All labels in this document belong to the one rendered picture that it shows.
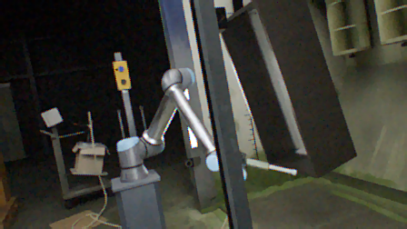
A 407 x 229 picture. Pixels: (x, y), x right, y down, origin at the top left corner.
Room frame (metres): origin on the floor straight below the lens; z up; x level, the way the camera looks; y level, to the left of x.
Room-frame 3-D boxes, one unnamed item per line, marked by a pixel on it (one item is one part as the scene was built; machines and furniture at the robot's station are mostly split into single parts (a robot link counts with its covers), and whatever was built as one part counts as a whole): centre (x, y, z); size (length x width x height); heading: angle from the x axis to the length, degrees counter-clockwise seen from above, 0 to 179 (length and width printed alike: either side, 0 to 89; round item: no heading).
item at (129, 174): (2.11, 0.52, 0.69); 0.19 x 0.19 x 0.10
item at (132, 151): (2.12, 0.52, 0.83); 0.17 x 0.15 x 0.18; 141
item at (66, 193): (4.14, 1.71, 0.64); 0.73 x 0.50 x 1.27; 116
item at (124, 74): (2.93, 0.66, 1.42); 0.12 x 0.06 x 0.26; 106
